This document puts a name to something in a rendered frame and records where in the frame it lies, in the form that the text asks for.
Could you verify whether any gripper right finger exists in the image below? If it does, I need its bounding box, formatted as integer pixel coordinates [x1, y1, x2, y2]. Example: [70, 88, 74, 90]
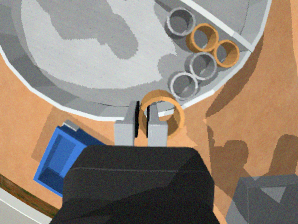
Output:
[146, 102, 168, 147]

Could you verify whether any grey metal sleeve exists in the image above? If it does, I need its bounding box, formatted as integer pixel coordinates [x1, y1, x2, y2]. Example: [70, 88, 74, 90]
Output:
[164, 7, 196, 39]
[184, 52, 217, 80]
[167, 71, 198, 100]

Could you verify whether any blue tray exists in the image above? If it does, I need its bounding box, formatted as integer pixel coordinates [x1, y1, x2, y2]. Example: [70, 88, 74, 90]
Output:
[33, 119, 106, 197]

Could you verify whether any bronze bushing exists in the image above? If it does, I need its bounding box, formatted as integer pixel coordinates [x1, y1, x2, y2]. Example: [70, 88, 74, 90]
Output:
[185, 23, 219, 53]
[138, 89, 185, 140]
[209, 40, 240, 68]

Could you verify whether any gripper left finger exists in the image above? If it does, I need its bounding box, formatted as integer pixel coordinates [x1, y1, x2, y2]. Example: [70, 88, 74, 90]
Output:
[114, 101, 140, 146]

